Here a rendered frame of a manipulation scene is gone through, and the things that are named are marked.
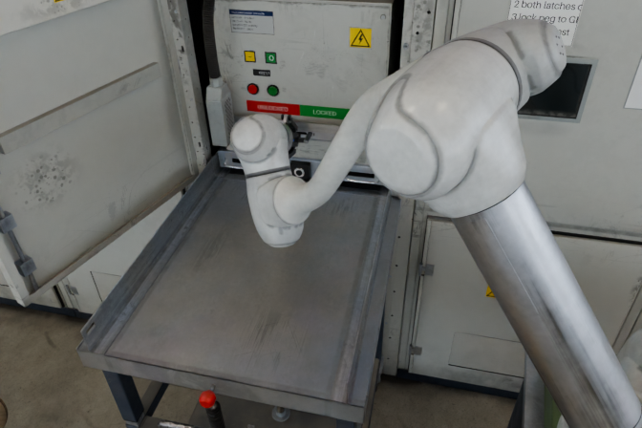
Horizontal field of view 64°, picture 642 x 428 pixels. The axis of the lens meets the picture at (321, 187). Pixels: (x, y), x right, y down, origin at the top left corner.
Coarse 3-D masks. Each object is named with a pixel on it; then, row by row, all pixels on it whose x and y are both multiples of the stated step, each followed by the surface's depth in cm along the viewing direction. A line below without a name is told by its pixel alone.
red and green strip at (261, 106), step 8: (248, 104) 150; (256, 104) 150; (264, 104) 149; (272, 104) 149; (280, 104) 148; (288, 104) 147; (296, 104) 147; (264, 112) 151; (272, 112) 150; (280, 112) 149; (288, 112) 149; (296, 112) 148; (304, 112) 148; (312, 112) 147; (320, 112) 146; (328, 112) 146; (336, 112) 145; (344, 112) 145
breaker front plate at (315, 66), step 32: (224, 0) 134; (256, 0) 132; (224, 32) 139; (288, 32) 135; (320, 32) 133; (384, 32) 130; (224, 64) 145; (256, 64) 143; (288, 64) 140; (320, 64) 138; (352, 64) 136; (384, 64) 134; (256, 96) 148; (288, 96) 146; (320, 96) 144; (352, 96) 142
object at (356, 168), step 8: (224, 152) 161; (232, 152) 160; (224, 160) 163; (232, 160) 162; (304, 160) 156; (312, 160) 155; (320, 160) 155; (312, 168) 157; (352, 168) 153; (360, 168) 153; (368, 168) 152; (352, 176) 155; (360, 176) 154; (368, 176) 154
